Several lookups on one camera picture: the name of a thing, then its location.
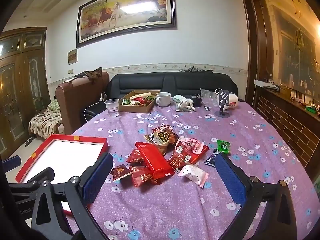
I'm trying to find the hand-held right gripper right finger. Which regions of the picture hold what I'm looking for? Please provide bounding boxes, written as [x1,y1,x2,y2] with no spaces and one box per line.
[215,152,298,240]

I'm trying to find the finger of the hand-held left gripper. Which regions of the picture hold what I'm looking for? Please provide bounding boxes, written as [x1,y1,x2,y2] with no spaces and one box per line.
[7,168,55,198]
[2,155,22,172]

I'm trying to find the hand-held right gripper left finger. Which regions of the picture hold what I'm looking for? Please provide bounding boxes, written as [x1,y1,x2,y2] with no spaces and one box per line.
[30,152,114,240]

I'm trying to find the red box with white inside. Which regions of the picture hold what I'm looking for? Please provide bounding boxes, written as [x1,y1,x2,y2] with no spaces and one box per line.
[15,134,109,215]

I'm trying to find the pink bear print snack packet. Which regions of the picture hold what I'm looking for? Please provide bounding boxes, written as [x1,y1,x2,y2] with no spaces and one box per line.
[179,135,209,155]

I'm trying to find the brown round label snack packet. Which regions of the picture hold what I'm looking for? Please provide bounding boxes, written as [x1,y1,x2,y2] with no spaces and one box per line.
[144,130,180,155]

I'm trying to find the small dark red snack packet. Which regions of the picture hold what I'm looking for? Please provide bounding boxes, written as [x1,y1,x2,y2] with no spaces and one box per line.
[110,164,132,182]

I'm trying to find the dark blue snack packet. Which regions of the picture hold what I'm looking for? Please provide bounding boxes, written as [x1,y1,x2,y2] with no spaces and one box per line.
[204,149,222,167]

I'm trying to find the green snack packet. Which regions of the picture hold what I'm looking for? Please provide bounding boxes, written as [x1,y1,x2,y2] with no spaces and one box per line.
[216,139,231,155]

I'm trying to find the white and pink snack packet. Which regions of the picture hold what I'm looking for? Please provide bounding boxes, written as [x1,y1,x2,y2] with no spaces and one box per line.
[177,164,209,188]

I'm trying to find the long shiny red snack packet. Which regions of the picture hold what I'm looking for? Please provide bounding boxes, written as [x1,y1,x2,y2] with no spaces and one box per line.
[135,142,175,180]

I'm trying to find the purple floral tablecloth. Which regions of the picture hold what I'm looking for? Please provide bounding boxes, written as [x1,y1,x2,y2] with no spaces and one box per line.
[65,100,315,240]

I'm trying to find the clear plastic cup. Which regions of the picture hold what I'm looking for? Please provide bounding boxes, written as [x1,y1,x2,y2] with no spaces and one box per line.
[104,98,120,117]

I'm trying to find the wooden brick pattern counter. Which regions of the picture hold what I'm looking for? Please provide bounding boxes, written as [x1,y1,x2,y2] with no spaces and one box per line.
[254,79,320,178]

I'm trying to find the cardboard box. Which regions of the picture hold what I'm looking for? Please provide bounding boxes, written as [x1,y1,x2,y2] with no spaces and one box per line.
[118,89,161,113]

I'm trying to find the red and white snack packet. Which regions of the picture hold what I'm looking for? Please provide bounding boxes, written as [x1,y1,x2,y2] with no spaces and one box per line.
[152,124,174,133]

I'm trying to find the black phone stand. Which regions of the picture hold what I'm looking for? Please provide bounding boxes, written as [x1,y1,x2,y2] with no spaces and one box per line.
[215,89,231,117]

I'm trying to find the wooden cabinet with glass doors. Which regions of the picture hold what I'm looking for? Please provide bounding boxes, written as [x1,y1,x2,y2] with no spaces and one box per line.
[0,27,50,160]

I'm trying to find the brown armchair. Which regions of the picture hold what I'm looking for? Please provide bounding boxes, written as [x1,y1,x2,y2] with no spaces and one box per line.
[55,71,110,135]

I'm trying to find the black pouch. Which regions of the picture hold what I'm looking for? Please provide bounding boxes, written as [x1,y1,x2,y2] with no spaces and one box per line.
[190,94,203,107]

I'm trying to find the white plush toy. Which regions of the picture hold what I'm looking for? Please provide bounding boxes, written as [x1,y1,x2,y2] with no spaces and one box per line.
[175,98,196,111]

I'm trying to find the clear plastic bag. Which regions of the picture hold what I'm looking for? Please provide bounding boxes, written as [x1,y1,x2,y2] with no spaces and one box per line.
[200,88,218,100]

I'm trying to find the pile of assorted sweets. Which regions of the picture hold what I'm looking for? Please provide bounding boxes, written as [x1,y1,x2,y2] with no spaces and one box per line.
[122,92,155,106]

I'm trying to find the white mug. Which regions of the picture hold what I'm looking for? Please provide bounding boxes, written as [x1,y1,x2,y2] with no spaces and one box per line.
[155,92,173,107]

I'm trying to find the dark cloth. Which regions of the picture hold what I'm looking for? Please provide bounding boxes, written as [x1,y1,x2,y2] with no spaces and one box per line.
[74,67,103,84]

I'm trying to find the black leather sofa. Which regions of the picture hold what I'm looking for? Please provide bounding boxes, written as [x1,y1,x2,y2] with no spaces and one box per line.
[107,72,238,105]

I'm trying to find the grey clothes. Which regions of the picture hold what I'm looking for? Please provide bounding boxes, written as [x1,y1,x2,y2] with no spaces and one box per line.
[179,66,213,73]

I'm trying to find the framed horse painting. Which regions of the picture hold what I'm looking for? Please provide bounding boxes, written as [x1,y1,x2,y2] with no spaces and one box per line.
[76,0,177,48]

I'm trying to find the white cable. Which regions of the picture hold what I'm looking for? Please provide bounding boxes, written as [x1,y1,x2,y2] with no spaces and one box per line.
[84,97,105,122]

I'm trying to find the small framed wall picture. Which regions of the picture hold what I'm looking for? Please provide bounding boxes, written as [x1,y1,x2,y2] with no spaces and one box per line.
[68,49,78,65]

